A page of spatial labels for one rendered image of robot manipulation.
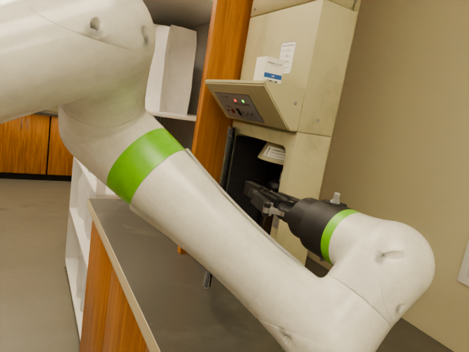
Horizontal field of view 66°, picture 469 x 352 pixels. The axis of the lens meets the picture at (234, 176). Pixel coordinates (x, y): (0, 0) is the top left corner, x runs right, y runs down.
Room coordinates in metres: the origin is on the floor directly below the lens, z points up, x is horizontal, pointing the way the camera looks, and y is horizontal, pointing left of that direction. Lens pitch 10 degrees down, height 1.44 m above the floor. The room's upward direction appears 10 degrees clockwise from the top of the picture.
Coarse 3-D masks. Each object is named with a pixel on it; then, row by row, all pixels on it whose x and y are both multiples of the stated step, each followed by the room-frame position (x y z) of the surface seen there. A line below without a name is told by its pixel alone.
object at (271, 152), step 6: (270, 144) 1.01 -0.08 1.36; (276, 144) 0.99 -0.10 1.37; (264, 150) 1.01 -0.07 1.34; (270, 150) 0.99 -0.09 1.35; (276, 150) 0.98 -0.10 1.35; (282, 150) 0.97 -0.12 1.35; (258, 156) 1.02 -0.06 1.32; (264, 156) 0.99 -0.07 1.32; (270, 156) 0.98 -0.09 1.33; (276, 156) 0.97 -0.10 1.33; (282, 156) 0.96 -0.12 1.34; (276, 162) 0.96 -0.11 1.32; (282, 162) 0.96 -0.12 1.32
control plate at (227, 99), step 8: (224, 96) 1.03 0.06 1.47; (232, 96) 0.98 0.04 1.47; (240, 96) 0.94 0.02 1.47; (248, 96) 0.90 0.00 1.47; (224, 104) 1.07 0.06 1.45; (232, 104) 1.02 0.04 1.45; (240, 104) 0.98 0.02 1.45; (248, 104) 0.93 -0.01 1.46; (232, 112) 1.06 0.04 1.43; (256, 112) 0.93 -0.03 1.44; (256, 120) 0.96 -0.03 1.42
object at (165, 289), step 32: (96, 224) 1.34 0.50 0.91; (128, 224) 1.33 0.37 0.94; (128, 256) 1.06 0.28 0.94; (160, 256) 1.09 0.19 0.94; (128, 288) 0.88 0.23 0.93; (160, 288) 0.90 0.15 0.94; (192, 288) 0.92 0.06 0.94; (224, 288) 0.95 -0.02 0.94; (160, 320) 0.76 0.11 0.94; (192, 320) 0.78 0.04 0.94; (224, 320) 0.80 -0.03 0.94; (256, 320) 0.82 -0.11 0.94
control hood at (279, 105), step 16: (208, 80) 1.06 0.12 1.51; (224, 80) 0.97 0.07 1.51; (240, 80) 0.91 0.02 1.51; (256, 80) 0.84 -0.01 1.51; (256, 96) 0.87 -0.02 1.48; (272, 96) 0.82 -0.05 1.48; (288, 96) 0.84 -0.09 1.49; (224, 112) 1.12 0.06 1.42; (272, 112) 0.86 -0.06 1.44; (288, 112) 0.85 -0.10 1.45; (288, 128) 0.85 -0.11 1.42
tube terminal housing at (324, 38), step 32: (320, 0) 0.87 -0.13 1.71; (256, 32) 1.10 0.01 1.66; (288, 32) 0.96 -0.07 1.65; (320, 32) 0.87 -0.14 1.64; (352, 32) 0.92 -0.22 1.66; (320, 64) 0.88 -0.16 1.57; (320, 96) 0.89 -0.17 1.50; (256, 128) 1.02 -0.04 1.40; (320, 128) 0.90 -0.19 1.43; (288, 160) 0.88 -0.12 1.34; (320, 160) 0.91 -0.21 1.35; (288, 192) 0.87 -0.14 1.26
